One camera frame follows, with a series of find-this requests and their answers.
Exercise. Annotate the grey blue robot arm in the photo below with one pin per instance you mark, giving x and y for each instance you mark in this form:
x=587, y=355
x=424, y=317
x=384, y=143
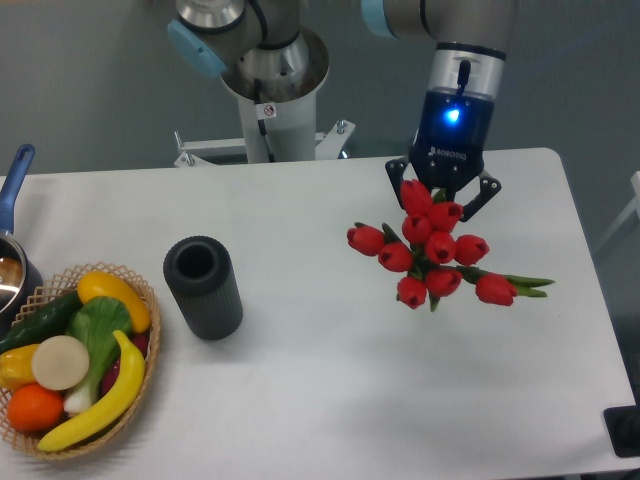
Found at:
x=472, y=37

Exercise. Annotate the green bok choy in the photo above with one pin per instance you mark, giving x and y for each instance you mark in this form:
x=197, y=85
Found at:
x=93, y=325

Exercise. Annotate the green cucumber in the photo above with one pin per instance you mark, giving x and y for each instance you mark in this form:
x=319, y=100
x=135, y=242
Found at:
x=49, y=320

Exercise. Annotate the yellow banana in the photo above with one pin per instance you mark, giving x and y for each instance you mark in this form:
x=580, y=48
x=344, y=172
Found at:
x=106, y=410

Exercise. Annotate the red tulip bouquet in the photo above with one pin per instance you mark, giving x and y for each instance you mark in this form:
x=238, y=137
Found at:
x=431, y=260

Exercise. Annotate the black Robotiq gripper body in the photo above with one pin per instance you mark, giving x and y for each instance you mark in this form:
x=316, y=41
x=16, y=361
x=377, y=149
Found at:
x=447, y=151

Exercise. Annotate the blue handled saucepan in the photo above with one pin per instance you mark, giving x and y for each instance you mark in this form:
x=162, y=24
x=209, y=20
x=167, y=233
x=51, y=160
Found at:
x=19, y=277

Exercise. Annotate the beige round disc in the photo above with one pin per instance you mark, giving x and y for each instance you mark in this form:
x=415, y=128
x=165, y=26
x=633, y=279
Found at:
x=60, y=363

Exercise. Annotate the woven wicker basket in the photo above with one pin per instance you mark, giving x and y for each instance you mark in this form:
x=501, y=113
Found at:
x=57, y=286

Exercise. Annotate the dark red vegetable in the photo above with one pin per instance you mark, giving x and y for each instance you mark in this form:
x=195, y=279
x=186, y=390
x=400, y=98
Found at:
x=141, y=342

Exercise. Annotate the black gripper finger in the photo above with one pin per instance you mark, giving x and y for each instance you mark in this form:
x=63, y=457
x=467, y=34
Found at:
x=489, y=187
x=395, y=169

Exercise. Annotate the yellow bell pepper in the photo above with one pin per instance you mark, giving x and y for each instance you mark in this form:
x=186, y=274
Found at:
x=16, y=370

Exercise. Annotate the black device at table edge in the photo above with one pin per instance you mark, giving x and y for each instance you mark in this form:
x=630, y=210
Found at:
x=623, y=428

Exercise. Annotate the orange fruit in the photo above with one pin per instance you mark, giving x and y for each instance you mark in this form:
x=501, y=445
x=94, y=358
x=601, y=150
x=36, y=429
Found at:
x=34, y=408

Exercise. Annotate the dark grey ribbed vase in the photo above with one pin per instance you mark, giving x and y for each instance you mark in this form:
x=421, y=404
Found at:
x=199, y=273

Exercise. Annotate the white frame at right edge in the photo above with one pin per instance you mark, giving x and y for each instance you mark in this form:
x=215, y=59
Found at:
x=622, y=226

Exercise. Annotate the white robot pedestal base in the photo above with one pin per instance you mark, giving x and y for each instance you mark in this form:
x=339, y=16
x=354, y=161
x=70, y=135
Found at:
x=276, y=91

